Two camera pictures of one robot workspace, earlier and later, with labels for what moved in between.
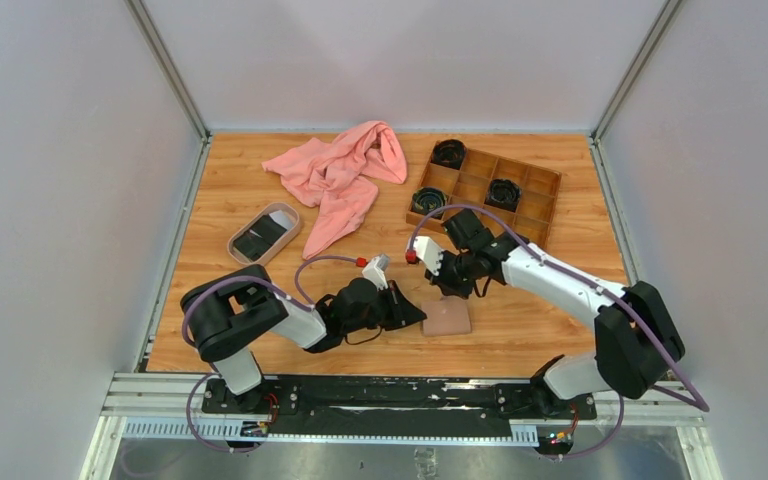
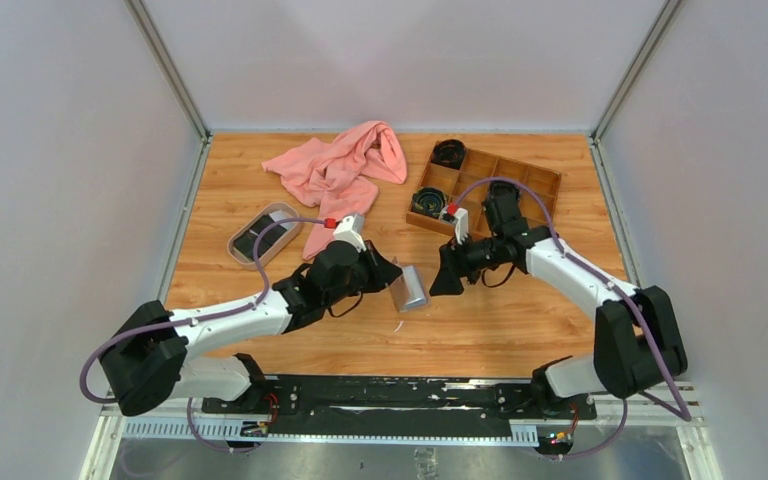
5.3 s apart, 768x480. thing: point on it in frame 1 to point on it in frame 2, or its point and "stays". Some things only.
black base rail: (394, 411) stays
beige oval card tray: (255, 240) stays
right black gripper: (443, 282) stays
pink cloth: (338, 178) stays
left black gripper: (407, 313) to (386, 272)
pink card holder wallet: (448, 316) to (411, 291)
